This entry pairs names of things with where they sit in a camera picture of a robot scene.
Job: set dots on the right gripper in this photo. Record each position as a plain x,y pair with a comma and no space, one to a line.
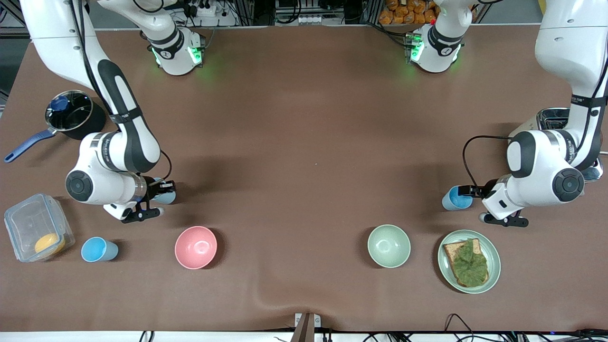
153,189

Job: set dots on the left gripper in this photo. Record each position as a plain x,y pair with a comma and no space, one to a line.
489,187

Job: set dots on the blue plastic cup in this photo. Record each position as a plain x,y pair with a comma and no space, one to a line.
453,202
97,249
167,197

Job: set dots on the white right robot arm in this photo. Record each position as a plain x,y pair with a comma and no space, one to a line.
135,142

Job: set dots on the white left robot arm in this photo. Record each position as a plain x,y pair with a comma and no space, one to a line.
536,161

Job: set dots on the brown toast slice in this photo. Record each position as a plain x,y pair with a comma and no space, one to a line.
451,249

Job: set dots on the pink plastic bowl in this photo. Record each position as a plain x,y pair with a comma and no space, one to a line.
195,247

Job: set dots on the green lettuce leaf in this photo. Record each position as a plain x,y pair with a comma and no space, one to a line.
470,266

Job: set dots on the pale green plate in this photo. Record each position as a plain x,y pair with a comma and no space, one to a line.
494,266

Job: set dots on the pale green bowl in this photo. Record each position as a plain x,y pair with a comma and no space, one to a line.
388,246

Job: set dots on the glass lid with blue knob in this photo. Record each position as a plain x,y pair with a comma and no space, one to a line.
76,116

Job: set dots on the beige chrome toaster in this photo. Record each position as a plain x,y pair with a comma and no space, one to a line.
553,116

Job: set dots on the yellow round food piece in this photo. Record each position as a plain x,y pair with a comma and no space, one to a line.
49,243

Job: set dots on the clear plastic food container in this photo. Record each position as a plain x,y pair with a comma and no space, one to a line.
28,223

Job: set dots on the brown table cover cloth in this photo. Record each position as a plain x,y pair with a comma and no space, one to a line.
304,118

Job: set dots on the white power strip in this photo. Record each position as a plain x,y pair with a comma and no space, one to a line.
204,9

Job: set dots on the bag of orange buns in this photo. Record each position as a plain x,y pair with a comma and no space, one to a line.
403,14

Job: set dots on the metal table clamp bracket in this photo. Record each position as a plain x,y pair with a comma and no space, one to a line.
317,322

